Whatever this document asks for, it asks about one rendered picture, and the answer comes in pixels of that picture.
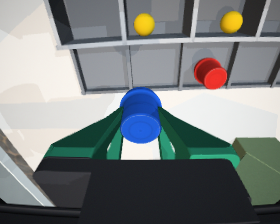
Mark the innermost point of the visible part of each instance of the yellow ball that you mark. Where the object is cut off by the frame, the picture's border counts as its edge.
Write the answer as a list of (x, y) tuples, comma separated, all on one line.
[(231, 22), (144, 24)]

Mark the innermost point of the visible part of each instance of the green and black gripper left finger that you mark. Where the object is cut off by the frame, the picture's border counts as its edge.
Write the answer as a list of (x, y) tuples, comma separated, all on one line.
[(93, 141)]

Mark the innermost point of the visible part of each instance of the red plug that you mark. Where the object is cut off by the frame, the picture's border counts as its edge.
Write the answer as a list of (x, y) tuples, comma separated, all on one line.
[(209, 72)]

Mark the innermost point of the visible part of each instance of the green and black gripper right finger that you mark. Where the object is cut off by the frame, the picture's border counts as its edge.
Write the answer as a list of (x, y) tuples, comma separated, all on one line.
[(190, 142)]

